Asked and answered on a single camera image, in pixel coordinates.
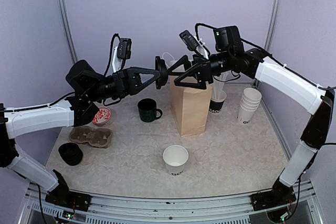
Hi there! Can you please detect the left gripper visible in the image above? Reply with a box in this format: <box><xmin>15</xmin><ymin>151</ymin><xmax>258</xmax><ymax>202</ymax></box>
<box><xmin>86</xmin><ymin>66</ymin><xmax>161</xmax><ymax>102</ymax></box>

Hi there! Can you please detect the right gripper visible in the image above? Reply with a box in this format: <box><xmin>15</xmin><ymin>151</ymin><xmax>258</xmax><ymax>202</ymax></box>
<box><xmin>167</xmin><ymin>49</ymin><xmax>234</xmax><ymax>88</ymax></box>

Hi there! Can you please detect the white paper cup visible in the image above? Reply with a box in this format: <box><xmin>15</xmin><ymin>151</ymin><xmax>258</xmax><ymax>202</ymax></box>
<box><xmin>162</xmin><ymin>145</ymin><xmax>189</xmax><ymax>176</ymax></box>

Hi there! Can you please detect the black cup lid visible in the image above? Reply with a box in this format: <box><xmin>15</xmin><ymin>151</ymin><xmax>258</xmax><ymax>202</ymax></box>
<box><xmin>155</xmin><ymin>56</ymin><xmax>168</xmax><ymax>90</ymax></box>

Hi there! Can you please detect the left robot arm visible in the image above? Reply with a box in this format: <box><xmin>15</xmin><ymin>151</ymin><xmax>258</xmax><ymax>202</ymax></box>
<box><xmin>1</xmin><ymin>60</ymin><xmax>161</xmax><ymax>206</ymax></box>

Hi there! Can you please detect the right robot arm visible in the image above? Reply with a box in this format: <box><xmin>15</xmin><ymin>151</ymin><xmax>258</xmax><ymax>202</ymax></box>
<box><xmin>167</xmin><ymin>26</ymin><xmax>335</xmax><ymax>205</ymax></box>

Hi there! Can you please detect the dark green mug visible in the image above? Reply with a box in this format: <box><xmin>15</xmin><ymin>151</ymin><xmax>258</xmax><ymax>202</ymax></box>
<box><xmin>137</xmin><ymin>98</ymin><xmax>163</xmax><ymax>123</ymax></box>

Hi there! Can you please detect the brown paper bag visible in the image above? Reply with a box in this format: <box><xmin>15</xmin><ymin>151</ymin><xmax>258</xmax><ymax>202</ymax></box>
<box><xmin>169</xmin><ymin>76</ymin><xmax>213</xmax><ymax>137</ymax></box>

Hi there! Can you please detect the black cup with straws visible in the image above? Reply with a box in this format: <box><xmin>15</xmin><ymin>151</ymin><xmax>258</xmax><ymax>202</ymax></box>
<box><xmin>209</xmin><ymin>73</ymin><xmax>228</xmax><ymax>114</ymax></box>

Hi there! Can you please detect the red patterned bowl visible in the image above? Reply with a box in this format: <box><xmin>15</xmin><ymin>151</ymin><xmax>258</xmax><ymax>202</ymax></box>
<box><xmin>92</xmin><ymin>107</ymin><xmax>112</xmax><ymax>126</ymax></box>

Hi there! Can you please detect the stack of white cups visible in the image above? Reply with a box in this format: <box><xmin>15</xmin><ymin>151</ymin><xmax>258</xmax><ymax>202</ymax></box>
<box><xmin>237</xmin><ymin>88</ymin><xmax>262</xmax><ymax>124</ymax></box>

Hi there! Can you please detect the cardboard cup carrier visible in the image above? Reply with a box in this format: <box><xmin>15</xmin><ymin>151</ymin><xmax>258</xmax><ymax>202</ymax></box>
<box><xmin>68</xmin><ymin>126</ymin><xmax>113</xmax><ymax>148</ymax></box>

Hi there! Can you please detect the stack of black lids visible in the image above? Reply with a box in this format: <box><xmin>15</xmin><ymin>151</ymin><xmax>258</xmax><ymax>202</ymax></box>
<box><xmin>58</xmin><ymin>142</ymin><xmax>83</xmax><ymax>166</ymax></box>

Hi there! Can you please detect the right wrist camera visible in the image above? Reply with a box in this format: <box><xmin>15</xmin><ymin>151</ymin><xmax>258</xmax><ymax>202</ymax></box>
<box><xmin>179</xmin><ymin>30</ymin><xmax>208</xmax><ymax>59</ymax></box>

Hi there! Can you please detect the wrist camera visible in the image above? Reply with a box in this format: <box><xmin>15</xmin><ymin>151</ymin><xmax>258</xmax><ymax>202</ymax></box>
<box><xmin>112</xmin><ymin>38</ymin><xmax>132</xmax><ymax>72</ymax></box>
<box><xmin>179</xmin><ymin>30</ymin><xmax>208</xmax><ymax>59</ymax></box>

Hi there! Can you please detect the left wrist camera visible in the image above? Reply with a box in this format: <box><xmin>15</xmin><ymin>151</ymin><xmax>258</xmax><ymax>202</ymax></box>
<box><xmin>112</xmin><ymin>38</ymin><xmax>132</xmax><ymax>72</ymax></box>

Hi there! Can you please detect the right aluminium frame post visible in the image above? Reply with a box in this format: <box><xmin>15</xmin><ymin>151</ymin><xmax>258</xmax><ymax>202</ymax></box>
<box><xmin>265</xmin><ymin>0</ymin><xmax>281</xmax><ymax>51</ymax></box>

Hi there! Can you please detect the aluminium frame post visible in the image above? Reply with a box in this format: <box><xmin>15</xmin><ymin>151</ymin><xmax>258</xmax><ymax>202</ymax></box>
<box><xmin>57</xmin><ymin>0</ymin><xmax>78</xmax><ymax>64</ymax></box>
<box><xmin>265</xmin><ymin>0</ymin><xmax>281</xmax><ymax>51</ymax></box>

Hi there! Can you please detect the front aluminium rail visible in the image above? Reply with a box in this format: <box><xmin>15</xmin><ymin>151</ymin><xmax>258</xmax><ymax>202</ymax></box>
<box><xmin>15</xmin><ymin>180</ymin><xmax>327</xmax><ymax>223</ymax></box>

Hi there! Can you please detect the left aluminium frame post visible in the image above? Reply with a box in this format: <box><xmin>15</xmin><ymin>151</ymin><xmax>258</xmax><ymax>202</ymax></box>
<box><xmin>57</xmin><ymin>0</ymin><xmax>78</xmax><ymax>64</ymax></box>

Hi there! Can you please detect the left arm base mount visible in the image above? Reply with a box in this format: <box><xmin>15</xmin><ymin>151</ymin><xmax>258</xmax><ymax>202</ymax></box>
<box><xmin>45</xmin><ymin>187</ymin><xmax>91</xmax><ymax>212</ymax></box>

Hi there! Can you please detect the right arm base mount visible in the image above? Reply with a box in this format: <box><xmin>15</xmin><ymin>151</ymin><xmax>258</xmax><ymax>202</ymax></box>
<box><xmin>250</xmin><ymin>186</ymin><xmax>296</xmax><ymax>211</ymax></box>

